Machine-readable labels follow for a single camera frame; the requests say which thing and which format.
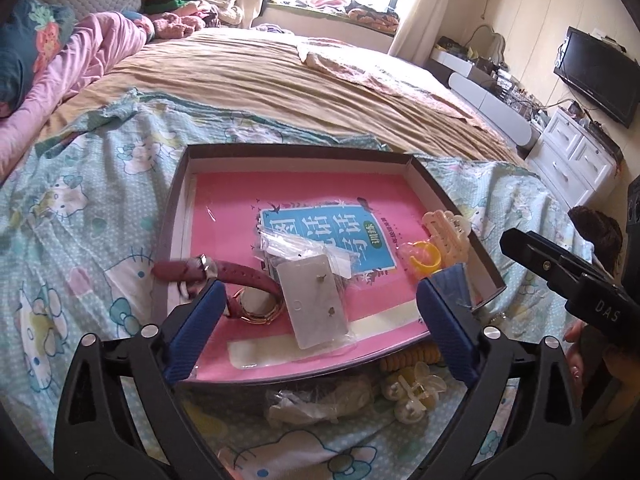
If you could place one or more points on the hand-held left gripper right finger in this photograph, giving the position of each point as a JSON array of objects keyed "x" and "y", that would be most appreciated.
[{"x": 445, "y": 325}]

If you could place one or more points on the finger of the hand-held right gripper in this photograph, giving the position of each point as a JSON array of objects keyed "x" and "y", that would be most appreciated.
[{"x": 540, "y": 257}]

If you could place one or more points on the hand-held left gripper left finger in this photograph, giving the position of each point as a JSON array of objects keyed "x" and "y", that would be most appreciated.
[{"x": 195, "y": 330}]

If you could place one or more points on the cream hair claw clip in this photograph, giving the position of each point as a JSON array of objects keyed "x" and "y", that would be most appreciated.
[{"x": 447, "y": 235}]

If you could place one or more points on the earring card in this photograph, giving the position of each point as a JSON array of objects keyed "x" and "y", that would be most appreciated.
[
  {"x": 310, "y": 305},
  {"x": 295, "y": 245}
]

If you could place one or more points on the shallow dark cardboard box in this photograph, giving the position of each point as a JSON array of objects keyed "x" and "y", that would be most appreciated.
[{"x": 300, "y": 160}]

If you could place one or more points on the person's right hand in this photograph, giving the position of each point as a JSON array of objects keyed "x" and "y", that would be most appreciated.
[{"x": 574, "y": 355}]

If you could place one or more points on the dark brown furry object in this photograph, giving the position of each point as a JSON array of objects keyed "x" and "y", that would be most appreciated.
[{"x": 597, "y": 227}]

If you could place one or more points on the white pearl hair clip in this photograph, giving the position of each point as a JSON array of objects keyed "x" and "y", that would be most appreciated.
[{"x": 405, "y": 410}]

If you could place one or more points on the white drawer cabinet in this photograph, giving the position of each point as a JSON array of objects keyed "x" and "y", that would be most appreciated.
[{"x": 575, "y": 155}]

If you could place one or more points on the pink book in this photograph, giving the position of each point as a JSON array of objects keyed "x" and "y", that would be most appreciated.
[{"x": 225, "y": 200}]

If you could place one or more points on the crumpled clear plastic packet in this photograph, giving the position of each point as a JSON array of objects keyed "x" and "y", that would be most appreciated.
[{"x": 310, "y": 402}]

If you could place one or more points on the cartoon cat printed blanket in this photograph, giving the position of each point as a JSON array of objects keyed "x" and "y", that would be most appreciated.
[{"x": 100, "y": 210}]

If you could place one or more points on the white and grey dresser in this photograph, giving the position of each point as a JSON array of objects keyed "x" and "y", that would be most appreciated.
[{"x": 490, "y": 105}]

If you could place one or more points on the clutter on dresser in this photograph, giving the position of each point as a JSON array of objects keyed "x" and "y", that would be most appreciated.
[{"x": 505, "y": 82}]

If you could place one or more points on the black television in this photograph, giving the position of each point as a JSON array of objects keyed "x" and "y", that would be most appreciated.
[{"x": 600, "y": 75}]

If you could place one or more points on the cloud shaped mirror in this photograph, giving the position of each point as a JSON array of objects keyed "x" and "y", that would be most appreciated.
[{"x": 487, "y": 45}]

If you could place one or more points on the pink lace cloth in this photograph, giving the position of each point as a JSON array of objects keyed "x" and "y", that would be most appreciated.
[{"x": 375, "y": 75}]

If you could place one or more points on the tan bedsheet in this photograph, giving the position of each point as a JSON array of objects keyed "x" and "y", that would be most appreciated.
[{"x": 225, "y": 75}]

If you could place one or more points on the clothes on window sill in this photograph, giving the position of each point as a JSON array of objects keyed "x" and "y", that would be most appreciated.
[{"x": 370, "y": 12}]

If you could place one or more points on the pink quilt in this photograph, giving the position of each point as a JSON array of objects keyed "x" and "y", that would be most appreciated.
[{"x": 90, "y": 50}]

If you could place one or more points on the pile of clothes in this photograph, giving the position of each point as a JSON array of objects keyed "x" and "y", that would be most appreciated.
[{"x": 175, "y": 10}]

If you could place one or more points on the blue floral pillow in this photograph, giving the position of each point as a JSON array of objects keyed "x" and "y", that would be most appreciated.
[{"x": 30, "y": 25}]

